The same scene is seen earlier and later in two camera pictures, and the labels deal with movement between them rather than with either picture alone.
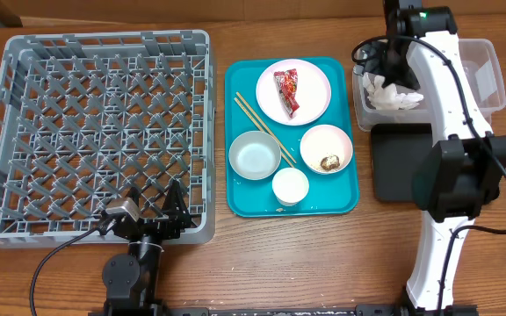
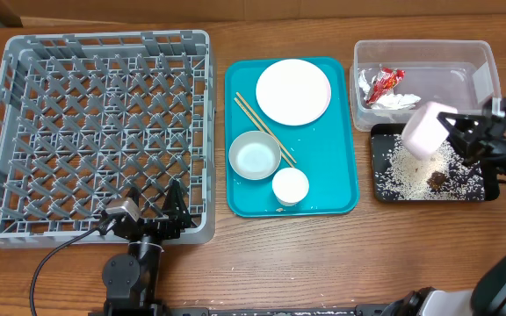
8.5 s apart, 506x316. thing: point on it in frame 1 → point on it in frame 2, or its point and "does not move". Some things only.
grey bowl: x=254 y=154 does not move
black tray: x=329 y=162 → x=405 y=175
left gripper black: x=179 y=220 does not move
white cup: x=290 y=186 does not move
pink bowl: x=326 y=149 → x=423 y=134
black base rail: x=360 y=310 does not move
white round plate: x=313 y=91 does not move
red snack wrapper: x=286 y=84 → x=383 y=81
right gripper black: x=393 y=70 → x=475 y=137
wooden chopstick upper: x=264 y=125 does not move
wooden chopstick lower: x=261 y=129 does not move
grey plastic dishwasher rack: x=78 y=122 does not move
